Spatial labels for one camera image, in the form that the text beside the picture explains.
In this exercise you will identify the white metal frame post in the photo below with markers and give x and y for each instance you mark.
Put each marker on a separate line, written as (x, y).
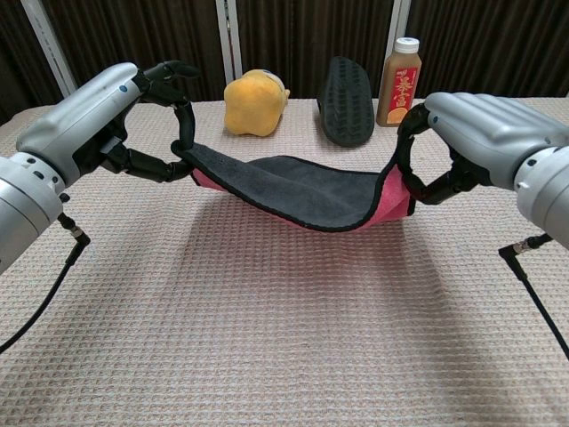
(51, 53)
(227, 40)
(398, 18)

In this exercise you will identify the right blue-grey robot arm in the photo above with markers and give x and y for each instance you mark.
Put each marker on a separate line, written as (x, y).
(547, 195)

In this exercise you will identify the pink woven tablecloth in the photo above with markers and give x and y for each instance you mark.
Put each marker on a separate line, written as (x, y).
(266, 311)

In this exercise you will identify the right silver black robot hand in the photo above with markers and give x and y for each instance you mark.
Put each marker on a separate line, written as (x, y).
(489, 124)

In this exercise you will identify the brown juice bottle white cap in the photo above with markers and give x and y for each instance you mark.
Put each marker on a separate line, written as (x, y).
(398, 89)

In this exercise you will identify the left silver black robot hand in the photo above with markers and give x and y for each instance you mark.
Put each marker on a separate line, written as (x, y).
(84, 115)

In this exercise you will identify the yellow plush toy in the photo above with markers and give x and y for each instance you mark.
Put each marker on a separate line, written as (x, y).
(249, 107)

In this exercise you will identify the black rubber slipper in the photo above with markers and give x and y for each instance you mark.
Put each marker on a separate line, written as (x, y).
(349, 107)

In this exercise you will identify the dark pleated curtain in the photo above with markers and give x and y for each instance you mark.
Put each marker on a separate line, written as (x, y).
(111, 35)

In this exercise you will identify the grey and red cloth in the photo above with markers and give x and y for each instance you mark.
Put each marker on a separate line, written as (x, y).
(284, 182)

